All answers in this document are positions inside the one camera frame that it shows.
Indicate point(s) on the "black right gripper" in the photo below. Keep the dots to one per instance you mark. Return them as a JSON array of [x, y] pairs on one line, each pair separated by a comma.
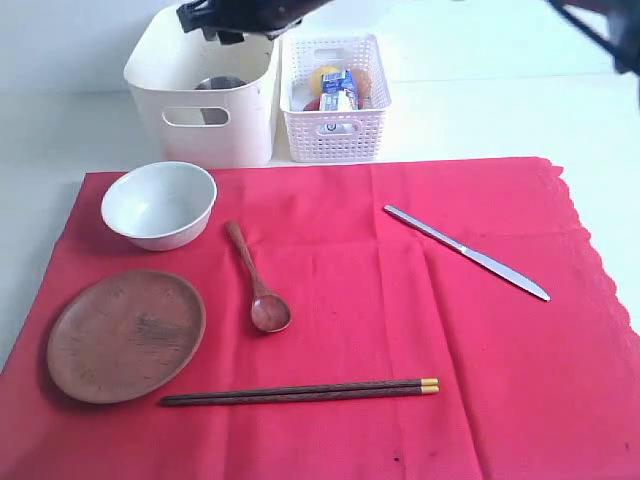
[[232, 20]]

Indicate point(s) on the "stainless steel cup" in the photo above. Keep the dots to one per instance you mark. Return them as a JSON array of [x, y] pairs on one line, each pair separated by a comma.
[[217, 116]]

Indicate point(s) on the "red sausage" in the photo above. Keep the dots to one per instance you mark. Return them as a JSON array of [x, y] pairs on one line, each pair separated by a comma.
[[312, 105]]

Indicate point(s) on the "blue white milk carton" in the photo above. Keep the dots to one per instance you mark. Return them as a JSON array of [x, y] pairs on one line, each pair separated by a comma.
[[339, 92]]

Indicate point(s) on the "brown egg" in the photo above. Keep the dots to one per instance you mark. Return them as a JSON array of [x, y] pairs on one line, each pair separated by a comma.
[[362, 82]]

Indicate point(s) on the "wooden spoon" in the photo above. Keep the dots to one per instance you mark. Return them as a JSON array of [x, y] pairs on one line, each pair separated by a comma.
[[269, 312]]

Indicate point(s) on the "silver table knife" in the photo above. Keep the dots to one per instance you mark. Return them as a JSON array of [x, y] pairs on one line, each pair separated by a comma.
[[488, 263]]

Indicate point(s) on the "large cream plastic bin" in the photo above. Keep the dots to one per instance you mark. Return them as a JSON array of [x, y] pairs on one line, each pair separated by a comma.
[[165, 67]]

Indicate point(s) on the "white perforated plastic basket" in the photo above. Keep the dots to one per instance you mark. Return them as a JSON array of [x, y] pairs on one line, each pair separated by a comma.
[[319, 136]]

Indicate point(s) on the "white ceramic bowl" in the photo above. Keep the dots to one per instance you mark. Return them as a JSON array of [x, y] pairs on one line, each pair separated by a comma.
[[161, 206]]

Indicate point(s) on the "round wooden plate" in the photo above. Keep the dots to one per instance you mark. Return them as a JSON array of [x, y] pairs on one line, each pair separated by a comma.
[[125, 336]]

